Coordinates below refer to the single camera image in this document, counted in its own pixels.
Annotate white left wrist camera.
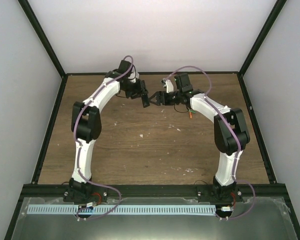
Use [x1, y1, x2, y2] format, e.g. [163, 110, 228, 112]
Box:
[128, 71, 140, 83]

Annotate clear plastic front sheet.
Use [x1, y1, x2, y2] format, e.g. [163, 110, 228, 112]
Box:
[11, 197, 298, 240]

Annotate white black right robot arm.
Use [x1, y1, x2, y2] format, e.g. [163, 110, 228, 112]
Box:
[149, 73, 250, 202]

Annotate black aluminium front rail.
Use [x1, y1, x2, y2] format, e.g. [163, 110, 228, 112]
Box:
[19, 183, 289, 203]

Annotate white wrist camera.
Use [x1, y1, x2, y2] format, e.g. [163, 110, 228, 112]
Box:
[128, 71, 140, 83]
[161, 78, 174, 93]

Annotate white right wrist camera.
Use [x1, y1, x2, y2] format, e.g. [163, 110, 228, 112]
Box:
[161, 78, 174, 93]

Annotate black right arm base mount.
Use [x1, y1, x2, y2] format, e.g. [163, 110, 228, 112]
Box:
[194, 176, 243, 204]

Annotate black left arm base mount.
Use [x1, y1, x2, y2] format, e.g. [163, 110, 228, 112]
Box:
[63, 178, 108, 203]

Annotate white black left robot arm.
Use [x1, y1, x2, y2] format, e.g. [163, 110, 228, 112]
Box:
[71, 55, 150, 184]

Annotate black remote control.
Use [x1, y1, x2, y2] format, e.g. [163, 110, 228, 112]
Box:
[141, 94, 150, 108]

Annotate light blue slotted cable duct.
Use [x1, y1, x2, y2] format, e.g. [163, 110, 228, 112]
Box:
[26, 204, 217, 216]

